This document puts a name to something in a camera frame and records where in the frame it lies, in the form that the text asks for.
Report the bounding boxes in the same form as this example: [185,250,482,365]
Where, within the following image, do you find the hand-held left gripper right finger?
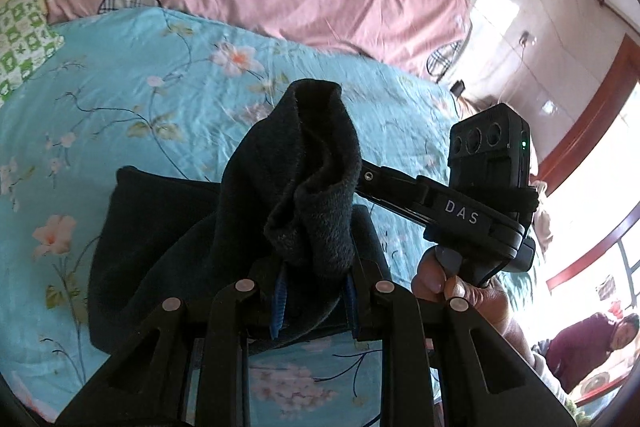
[344,257,577,427]

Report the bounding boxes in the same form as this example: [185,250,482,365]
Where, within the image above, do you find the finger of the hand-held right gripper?
[355,159,432,222]

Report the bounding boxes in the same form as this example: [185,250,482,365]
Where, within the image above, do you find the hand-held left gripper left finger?
[55,269,290,427]

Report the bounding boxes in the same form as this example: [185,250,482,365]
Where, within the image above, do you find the black pants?
[87,78,391,355]

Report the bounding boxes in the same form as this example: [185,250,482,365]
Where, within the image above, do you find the person's right hand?
[411,249,508,333]

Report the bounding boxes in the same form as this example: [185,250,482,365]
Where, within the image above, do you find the blue floral bedsheet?
[0,7,538,427]

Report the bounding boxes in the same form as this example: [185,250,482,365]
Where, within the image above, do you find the green checked pillow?
[0,0,65,100]

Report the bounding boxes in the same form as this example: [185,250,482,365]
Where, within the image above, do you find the red-brown wooden window frame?
[531,33,640,310]

